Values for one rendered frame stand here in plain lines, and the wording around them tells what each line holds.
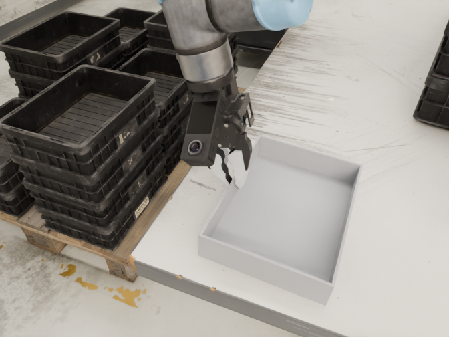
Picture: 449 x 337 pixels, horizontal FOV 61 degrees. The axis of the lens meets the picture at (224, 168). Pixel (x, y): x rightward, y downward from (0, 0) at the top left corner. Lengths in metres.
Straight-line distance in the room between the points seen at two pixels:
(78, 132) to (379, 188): 0.91
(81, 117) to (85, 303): 0.63
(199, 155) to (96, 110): 0.89
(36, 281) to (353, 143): 1.18
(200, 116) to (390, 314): 0.39
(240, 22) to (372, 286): 0.42
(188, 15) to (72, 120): 0.92
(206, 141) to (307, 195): 0.25
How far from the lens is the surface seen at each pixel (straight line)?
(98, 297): 1.46
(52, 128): 1.36
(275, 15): 0.47
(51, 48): 1.91
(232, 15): 0.48
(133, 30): 2.29
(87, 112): 1.39
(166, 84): 1.72
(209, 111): 0.56
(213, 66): 0.54
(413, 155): 0.89
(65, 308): 1.48
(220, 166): 0.64
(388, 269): 0.66
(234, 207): 0.67
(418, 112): 1.01
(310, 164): 0.76
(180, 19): 0.52
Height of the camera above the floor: 1.21
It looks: 42 degrees down
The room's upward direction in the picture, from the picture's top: straight up
